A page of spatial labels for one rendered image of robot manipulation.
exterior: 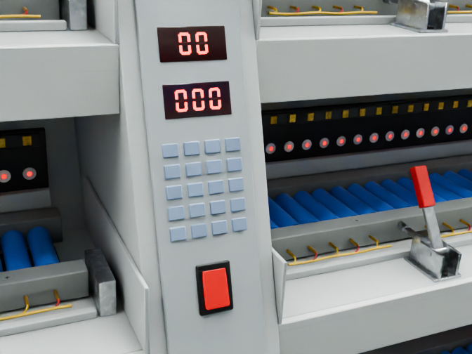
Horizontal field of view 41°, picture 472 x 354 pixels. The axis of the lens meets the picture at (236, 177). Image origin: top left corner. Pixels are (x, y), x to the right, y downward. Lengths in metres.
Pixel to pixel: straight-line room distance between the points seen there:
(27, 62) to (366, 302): 0.29
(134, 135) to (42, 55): 0.07
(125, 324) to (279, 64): 0.21
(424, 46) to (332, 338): 0.23
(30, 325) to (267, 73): 0.24
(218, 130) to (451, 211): 0.28
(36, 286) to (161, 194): 0.12
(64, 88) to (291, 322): 0.22
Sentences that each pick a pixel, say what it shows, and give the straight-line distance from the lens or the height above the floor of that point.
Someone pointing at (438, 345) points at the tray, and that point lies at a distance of 0.76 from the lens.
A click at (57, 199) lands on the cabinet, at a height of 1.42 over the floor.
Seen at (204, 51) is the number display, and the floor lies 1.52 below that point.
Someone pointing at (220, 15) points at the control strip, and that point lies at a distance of 0.43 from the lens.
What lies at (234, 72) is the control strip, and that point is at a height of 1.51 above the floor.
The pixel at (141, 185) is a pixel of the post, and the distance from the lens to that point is 0.41.
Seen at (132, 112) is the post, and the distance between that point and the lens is 0.40.
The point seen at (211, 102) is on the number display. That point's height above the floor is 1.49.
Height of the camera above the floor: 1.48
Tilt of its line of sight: 5 degrees down
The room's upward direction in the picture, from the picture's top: 5 degrees counter-clockwise
